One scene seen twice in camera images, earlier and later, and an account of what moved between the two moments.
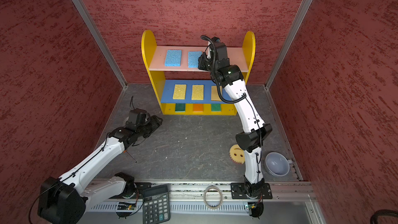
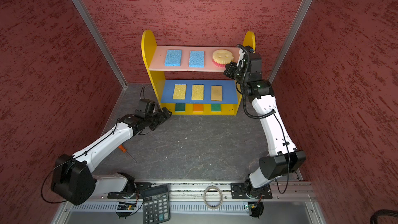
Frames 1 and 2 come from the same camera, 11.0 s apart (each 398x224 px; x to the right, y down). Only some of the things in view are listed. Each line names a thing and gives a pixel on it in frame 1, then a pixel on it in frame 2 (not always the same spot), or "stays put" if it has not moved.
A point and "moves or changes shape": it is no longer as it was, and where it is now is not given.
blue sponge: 193,56 stays put
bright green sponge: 215,107 stays put
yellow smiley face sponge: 237,154 moves or changes shape
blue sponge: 173,58 stays put
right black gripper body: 209,64 to 237,73
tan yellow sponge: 215,95 stays put
